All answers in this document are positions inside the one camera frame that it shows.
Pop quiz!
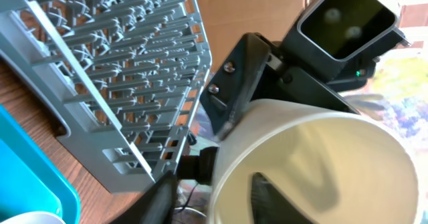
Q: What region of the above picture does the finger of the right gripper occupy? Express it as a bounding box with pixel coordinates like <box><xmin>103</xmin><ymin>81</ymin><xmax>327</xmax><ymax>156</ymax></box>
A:
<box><xmin>251</xmin><ymin>173</ymin><xmax>312</xmax><ymax>224</ymax></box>

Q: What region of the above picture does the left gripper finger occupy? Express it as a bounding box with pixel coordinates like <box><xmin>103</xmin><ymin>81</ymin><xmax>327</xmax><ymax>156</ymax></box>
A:
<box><xmin>110</xmin><ymin>172</ymin><xmax>178</xmax><ymax>224</ymax></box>

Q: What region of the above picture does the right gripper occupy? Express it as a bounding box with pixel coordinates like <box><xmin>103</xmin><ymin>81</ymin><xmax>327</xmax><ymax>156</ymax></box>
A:
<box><xmin>200</xmin><ymin>33</ymin><xmax>358</xmax><ymax>141</ymax></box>

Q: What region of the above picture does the white paper cup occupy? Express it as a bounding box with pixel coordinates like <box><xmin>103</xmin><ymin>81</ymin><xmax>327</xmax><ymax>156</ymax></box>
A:
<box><xmin>206</xmin><ymin>99</ymin><xmax>426</xmax><ymax>223</ymax></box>

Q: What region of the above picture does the grey bowl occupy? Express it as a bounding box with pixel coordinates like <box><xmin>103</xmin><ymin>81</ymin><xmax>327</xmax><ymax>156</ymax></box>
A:
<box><xmin>1</xmin><ymin>211</ymin><xmax>65</xmax><ymax>224</ymax></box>

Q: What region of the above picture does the grey dishwasher rack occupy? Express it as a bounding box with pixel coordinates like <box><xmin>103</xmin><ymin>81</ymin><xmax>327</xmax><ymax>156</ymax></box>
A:
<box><xmin>1</xmin><ymin>0</ymin><xmax>212</xmax><ymax>193</ymax></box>

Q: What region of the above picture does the teal serving tray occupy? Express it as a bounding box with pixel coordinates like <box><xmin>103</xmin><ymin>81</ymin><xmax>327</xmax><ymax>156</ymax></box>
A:
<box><xmin>1</xmin><ymin>107</ymin><xmax>81</xmax><ymax>223</ymax></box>

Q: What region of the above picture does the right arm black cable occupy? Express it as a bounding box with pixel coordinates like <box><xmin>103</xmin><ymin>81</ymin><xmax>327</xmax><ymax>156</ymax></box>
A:
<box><xmin>172</xmin><ymin>182</ymin><xmax>208</xmax><ymax>218</ymax></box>

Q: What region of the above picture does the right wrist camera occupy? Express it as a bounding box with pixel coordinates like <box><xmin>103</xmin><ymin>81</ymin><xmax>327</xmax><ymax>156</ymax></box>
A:
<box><xmin>280</xmin><ymin>0</ymin><xmax>400</xmax><ymax>82</ymax></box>

